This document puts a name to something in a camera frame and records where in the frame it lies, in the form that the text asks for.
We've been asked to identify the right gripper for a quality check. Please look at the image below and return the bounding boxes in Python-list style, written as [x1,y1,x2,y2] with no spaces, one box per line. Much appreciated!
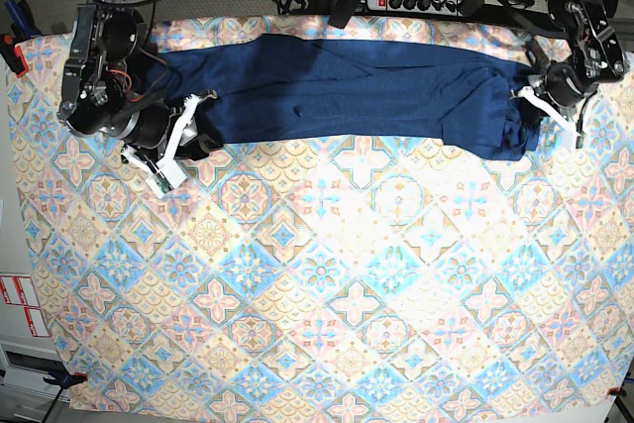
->
[56,46,219,197]

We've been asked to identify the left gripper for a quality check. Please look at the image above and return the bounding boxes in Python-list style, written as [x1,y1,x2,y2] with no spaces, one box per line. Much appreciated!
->
[511,36,625,150]

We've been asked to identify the blue long-sleeve shirt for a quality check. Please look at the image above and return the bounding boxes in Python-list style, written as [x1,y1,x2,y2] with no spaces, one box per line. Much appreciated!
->
[134,34,540,160]

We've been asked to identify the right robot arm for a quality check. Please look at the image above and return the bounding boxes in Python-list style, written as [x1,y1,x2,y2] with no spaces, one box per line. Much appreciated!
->
[57,0,223,198]

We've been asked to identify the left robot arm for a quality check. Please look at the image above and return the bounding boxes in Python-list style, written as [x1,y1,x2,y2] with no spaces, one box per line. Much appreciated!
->
[497,0,629,149]

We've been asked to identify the black power adapter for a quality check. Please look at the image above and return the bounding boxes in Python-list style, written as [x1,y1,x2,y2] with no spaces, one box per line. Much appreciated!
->
[458,0,484,17]

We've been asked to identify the red-white labels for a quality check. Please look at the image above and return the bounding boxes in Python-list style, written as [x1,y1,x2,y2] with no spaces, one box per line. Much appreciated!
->
[1,273,51,339]

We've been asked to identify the red-black clamp top left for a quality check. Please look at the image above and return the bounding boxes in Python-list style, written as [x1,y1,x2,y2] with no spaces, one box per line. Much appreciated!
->
[1,34,28,78]

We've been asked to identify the white power strip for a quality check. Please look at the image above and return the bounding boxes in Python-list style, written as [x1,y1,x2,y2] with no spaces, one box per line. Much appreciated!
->
[366,0,463,17]

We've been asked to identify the blue clamp top left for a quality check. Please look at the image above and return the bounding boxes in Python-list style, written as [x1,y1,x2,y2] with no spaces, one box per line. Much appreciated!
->
[5,0,42,42]

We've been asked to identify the patterned tile tablecloth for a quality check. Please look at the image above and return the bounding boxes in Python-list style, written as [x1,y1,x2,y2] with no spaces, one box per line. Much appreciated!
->
[6,36,633,422]

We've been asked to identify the clamp bottom left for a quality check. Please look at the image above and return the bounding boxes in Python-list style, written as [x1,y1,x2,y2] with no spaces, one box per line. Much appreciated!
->
[43,370,87,389]

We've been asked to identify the clamp bottom right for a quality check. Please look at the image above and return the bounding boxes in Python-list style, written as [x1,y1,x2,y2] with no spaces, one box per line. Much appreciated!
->
[607,387,627,398]

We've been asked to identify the black red-lettered bar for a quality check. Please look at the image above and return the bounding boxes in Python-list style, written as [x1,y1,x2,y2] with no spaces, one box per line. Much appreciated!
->
[328,0,362,30]

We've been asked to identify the aluminium frame right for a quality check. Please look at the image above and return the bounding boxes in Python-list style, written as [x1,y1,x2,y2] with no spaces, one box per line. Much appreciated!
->
[602,0,633,53]

